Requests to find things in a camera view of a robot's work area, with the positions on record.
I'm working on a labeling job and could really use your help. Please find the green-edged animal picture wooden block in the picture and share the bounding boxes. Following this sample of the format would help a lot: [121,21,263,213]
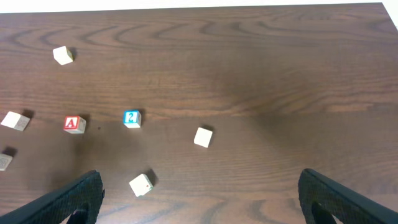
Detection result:
[1,111,30,131]

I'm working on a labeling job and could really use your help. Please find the blue number 2 wooden block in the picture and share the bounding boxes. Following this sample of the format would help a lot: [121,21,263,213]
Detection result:
[123,110,142,129]

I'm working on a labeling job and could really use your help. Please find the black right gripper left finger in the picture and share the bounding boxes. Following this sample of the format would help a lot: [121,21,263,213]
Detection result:
[1,170,104,223]

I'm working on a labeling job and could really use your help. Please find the plain wooden block far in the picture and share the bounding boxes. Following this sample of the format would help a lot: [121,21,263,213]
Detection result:
[53,46,73,65]

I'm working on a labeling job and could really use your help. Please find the green number 4 wooden block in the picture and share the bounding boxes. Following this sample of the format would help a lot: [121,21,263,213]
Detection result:
[0,154,13,171]

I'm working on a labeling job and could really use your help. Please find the plain engraved wooden block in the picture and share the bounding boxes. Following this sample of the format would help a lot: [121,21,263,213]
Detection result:
[193,126,214,148]

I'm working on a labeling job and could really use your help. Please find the tilted wooden block red dot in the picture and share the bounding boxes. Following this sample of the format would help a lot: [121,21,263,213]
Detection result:
[129,174,154,197]

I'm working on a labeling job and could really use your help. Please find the red letter A wooden block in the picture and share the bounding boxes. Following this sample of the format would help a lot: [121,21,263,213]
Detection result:
[63,116,86,134]

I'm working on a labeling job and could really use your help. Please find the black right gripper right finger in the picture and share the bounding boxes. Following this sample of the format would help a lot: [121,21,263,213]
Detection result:
[298,169,397,224]

